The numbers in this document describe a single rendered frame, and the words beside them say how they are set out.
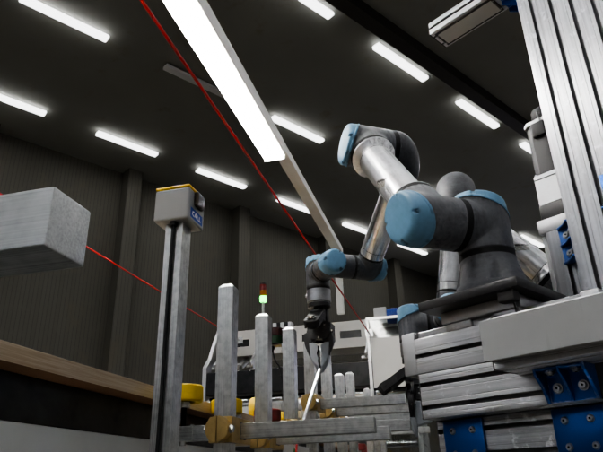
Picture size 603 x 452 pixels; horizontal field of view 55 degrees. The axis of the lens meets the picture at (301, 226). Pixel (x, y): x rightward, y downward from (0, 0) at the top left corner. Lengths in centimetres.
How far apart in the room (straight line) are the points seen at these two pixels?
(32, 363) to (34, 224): 72
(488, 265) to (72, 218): 102
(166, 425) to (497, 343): 56
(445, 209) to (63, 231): 100
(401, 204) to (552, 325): 40
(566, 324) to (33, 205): 83
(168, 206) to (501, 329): 63
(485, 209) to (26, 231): 109
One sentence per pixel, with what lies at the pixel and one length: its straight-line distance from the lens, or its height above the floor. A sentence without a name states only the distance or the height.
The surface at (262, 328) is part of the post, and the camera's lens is 153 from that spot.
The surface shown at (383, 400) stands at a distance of 198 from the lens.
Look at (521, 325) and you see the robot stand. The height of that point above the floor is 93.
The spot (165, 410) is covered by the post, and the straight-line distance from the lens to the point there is 102.
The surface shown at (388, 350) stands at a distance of 405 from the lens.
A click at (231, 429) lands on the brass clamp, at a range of 123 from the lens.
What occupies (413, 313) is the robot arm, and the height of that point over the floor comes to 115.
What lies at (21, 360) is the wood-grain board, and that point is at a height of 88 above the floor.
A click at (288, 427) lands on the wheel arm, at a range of 126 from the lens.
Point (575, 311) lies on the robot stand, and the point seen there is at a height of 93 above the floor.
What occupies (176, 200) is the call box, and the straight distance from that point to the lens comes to 111.
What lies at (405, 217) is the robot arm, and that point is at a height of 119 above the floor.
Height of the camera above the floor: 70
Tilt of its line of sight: 24 degrees up
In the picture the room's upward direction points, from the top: 2 degrees counter-clockwise
